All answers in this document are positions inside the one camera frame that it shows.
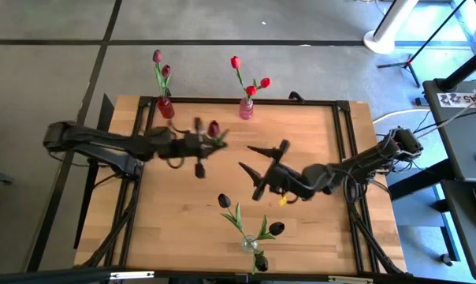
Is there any black artificial tulip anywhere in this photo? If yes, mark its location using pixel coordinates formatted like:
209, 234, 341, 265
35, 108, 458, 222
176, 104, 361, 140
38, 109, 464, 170
217, 192, 251, 245
247, 215, 285, 245
250, 248, 270, 275

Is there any thick black pole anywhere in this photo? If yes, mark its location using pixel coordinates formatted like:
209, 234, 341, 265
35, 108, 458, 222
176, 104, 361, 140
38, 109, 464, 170
438, 43, 476, 92

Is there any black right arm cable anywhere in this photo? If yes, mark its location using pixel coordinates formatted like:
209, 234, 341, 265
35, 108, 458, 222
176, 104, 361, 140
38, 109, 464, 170
342, 169, 365, 203

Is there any white floor cable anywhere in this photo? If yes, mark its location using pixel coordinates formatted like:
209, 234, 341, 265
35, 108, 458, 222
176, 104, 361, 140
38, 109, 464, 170
373, 107, 425, 125

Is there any black aluminium table frame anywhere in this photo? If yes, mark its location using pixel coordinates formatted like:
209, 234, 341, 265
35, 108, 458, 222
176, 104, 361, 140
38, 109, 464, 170
75, 95, 407, 284

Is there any dark grey desk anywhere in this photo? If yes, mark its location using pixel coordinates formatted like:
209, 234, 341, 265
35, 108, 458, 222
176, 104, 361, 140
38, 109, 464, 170
422, 78, 476, 282

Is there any pink ribbed glass vase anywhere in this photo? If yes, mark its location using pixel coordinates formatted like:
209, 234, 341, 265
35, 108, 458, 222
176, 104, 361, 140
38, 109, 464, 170
238, 97, 255, 121

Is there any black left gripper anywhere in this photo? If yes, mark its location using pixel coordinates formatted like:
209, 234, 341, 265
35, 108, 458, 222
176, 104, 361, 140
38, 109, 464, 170
173, 117, 228, 179

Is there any clear ribbed glass vase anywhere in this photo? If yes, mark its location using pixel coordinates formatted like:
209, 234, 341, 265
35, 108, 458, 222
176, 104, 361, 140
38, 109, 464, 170
240, 235, 259, 253

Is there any thin black tripod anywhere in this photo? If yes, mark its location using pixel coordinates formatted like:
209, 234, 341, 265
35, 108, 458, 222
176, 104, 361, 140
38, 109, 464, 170
376, 0, 470, 88

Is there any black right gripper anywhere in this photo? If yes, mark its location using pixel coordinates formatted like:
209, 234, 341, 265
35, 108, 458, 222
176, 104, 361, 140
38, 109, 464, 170
238, 139, 304, 200

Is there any white floor stand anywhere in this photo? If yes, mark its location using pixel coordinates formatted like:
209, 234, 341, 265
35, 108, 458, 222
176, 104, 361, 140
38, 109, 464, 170
363, 0, 420, 55

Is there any black flat panel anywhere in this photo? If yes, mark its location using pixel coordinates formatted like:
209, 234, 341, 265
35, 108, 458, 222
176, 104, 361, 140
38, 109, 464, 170
73, 93, 116, 250

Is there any silver aluminium bracket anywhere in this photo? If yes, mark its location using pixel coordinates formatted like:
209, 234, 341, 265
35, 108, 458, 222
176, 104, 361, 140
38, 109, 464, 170
110, 270, 155, 281
327, 275, 375, 284

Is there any red ribbed glass vase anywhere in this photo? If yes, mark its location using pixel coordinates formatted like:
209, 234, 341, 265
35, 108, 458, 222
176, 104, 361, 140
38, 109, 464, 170
157, 97, 176, 120

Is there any white printed label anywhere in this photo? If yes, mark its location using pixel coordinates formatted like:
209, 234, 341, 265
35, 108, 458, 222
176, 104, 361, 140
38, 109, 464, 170
437, 92, 476, 108

